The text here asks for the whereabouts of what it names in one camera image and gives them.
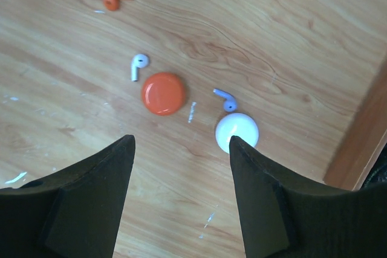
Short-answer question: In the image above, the dark blue rolled sock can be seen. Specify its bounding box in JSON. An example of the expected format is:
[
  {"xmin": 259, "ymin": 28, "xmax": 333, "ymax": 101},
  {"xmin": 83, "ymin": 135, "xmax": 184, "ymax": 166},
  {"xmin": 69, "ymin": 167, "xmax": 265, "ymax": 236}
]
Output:
[{"xmin": 362, "ymin": 144, "xmax": 387, "ymax": 188}]

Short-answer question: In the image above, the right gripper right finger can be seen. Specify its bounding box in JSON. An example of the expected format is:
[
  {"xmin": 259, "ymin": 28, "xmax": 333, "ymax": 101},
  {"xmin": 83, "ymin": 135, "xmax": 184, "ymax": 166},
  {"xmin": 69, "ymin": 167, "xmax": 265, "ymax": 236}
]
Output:
[{"xmin": 229, "ymin": 136, "xmax": 386, "ymax": 257}]

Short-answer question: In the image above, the purple earbud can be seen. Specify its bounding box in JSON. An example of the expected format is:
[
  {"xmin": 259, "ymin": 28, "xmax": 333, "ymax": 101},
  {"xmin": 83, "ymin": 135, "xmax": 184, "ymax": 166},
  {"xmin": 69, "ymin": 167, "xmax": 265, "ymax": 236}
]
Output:
[{"xmin": 213, "ymin": 88, "xmax": 238, "ymax": 112}]

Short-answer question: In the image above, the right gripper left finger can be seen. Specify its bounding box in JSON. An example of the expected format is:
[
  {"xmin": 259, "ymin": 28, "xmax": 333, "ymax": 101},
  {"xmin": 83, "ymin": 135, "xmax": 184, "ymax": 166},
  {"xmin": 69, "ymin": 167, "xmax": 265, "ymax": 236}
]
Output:
[{"xmin": 1, "ymin": 135, "xmax": 135, "ymax": 257}]

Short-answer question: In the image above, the white earbud near case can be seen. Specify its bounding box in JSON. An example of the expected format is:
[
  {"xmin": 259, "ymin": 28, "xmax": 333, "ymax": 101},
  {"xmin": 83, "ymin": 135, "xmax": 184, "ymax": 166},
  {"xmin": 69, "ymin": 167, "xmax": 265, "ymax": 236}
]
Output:
[{"xmin": 131, "ymin": 54, "xmax": 149, "ymax": 82}]

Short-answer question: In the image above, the orange earbud charging case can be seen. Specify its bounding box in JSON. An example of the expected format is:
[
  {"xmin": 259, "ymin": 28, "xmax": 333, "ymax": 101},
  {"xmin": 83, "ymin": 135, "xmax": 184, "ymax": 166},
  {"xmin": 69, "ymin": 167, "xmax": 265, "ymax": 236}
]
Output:
[{"xmin": 141, "ymin": 72, "xmax": 186, "ymax": 116}]

